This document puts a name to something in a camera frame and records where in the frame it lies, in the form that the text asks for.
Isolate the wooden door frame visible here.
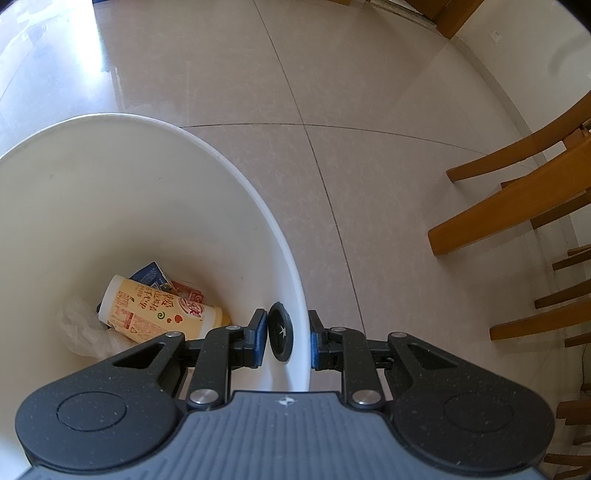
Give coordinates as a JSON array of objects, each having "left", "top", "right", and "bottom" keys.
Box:
[{"left": 323, "top": 0, "right": 477, "bottom": 40}]

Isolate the red printed snack wrapper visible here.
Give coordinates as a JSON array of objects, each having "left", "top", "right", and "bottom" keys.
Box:
[{"left": 168, "top": 278, "right": 205, "bottom": 302}]

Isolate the white tissue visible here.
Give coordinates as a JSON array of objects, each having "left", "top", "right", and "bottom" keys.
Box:
[{"left": 57, "top": 295, "right": 122, "bottom": 359}]

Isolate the white round trash bin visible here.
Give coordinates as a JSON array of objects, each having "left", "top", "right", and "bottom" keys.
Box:
[{"left": 0, "top": 113, "right": 312, "bottom": 480}]

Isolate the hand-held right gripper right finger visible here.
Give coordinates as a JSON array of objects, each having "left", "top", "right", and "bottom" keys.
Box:
[{"left": 307, "top": 309, "right": 459, "bottom": 411}]

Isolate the wooden chair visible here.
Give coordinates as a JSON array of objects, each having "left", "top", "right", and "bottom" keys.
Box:
[
  {"left": 544, "top": 397, "right": 591, "bottom": 468},
  {"left": 489, "top": 244, "right": 591, "bottom": 348},
  {"left": 427, "top": 90, "right": 591, "bottom": 258}
]

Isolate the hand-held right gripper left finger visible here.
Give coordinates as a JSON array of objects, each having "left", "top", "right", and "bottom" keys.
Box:
[{"left": 113, "top": 309, "right": 269, "bottom": 411}]

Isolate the yellow printed paper cup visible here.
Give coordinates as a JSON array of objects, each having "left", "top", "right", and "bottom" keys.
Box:
[{"left": 97, "top": 274, "right": 232, "bottom": 345}]

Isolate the blue milk carton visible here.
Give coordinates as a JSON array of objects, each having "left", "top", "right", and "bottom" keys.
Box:
[{"left": 129, "top": 261, "right": 174, "bottom": 291}]

